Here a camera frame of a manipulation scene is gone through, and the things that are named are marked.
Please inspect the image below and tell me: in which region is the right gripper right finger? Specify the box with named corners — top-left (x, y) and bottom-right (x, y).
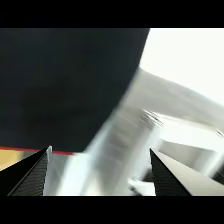
top-left (149, 147), bottom-right (224, 197)

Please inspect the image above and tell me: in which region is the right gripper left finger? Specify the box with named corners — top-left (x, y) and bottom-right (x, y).
top-left (0, 145), bottom-right (53, 197)

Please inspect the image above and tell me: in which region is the silver frame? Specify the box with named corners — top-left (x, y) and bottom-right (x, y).
top-left (43, 68), bottom-right (224, 197)

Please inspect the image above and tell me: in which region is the black garment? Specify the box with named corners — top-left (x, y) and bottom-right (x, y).
top-left (0, 27), bottom-right (151, 157)

